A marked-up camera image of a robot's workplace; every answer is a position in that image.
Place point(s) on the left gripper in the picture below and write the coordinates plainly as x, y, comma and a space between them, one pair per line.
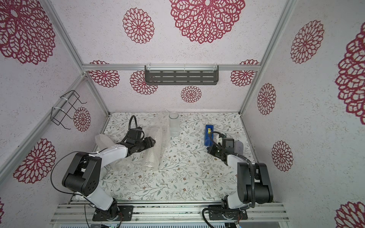
149, 141

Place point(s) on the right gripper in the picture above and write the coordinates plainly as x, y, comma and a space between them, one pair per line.
215, 149

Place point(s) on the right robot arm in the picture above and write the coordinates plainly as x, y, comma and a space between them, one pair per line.
253, 181

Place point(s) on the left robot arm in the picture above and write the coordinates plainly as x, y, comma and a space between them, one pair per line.
84, 172

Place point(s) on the blue tape dispenser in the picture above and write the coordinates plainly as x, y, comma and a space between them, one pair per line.
208, 130

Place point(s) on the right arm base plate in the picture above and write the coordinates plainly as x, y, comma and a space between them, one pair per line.
216, 212

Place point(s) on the grey slotted wall shelf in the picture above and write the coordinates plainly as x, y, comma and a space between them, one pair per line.
181, 75

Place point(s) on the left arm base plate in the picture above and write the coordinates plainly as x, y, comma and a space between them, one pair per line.
123, 213

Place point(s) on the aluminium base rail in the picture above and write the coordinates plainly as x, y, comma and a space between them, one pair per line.
160, 212

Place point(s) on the black wire wall rack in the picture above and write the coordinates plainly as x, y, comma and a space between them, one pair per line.
59, 113

